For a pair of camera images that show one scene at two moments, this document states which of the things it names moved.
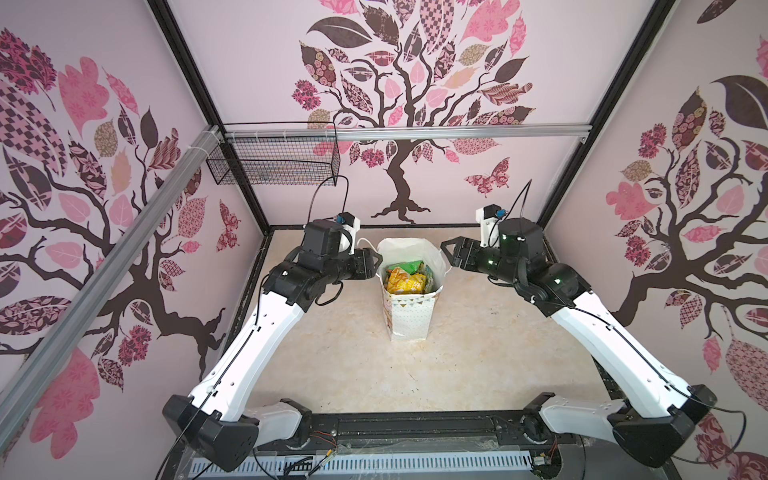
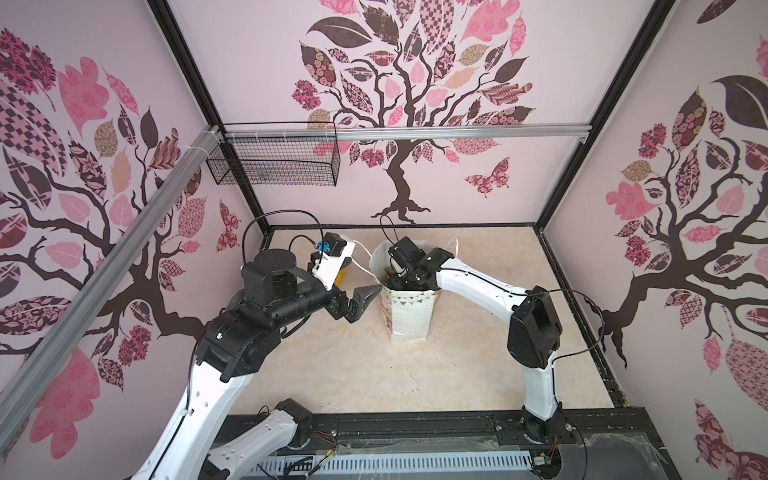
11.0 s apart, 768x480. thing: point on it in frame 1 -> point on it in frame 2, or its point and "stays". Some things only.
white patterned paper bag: (408, 316) stays
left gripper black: (364, 267) -> (338, 308)
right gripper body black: (466, 253) -> (405, 278)
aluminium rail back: (409, 134) stays
